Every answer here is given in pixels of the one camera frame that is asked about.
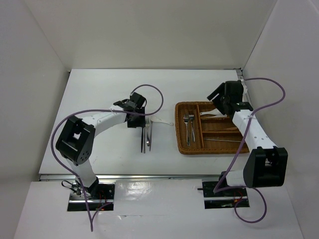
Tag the silver knife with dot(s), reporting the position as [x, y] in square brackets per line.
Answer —
[150, 135]

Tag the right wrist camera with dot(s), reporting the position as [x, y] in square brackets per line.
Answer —
[245, 89]

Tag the silver fork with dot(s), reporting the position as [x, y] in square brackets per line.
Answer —
[191, 118]
[147, 128]
[186, 121]

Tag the brown wicker divided tray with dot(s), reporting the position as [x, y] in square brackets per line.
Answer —
[201, 146]

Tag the aluminium table rail front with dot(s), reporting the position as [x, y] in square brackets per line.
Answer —
[51, 177]

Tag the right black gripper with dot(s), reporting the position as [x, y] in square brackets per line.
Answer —
[219, 90]

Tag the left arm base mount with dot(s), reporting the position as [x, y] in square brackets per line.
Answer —
[104, 195]

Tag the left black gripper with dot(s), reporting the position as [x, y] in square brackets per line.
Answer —
[140, 122]

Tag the white ceramic spoon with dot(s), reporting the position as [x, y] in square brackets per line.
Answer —
[207, 114]
[158, 120]
[218, 116]

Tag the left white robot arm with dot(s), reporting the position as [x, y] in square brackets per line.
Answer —
[75, 142]

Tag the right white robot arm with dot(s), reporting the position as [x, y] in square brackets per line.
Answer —
[267, 163]

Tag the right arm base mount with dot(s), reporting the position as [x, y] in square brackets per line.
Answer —
[224, 199]

